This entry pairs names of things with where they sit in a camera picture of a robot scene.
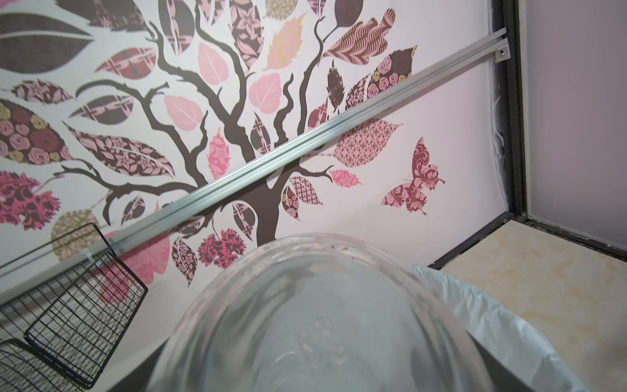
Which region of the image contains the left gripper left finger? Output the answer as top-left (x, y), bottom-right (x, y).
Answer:
top-left (104, 338), bottom-right (168, 391)

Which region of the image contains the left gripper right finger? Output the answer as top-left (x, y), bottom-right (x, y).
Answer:
top-left (472, 338), bottom-right (532, 392)

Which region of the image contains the glass jar tan lid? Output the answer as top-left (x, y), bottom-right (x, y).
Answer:
top-left (148, 234), bottom-right (494, 391)

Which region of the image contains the white trash bag liner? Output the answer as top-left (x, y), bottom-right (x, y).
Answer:
top-left (413, 265), bottom-right (586, 391)

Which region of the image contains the black wire basket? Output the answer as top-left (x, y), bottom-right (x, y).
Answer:
top-left (1, 223), bottom-right (148, 391)

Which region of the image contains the aluminium rail back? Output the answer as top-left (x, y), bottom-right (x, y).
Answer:
top-left (0, 26), bottom-right (511, 305)

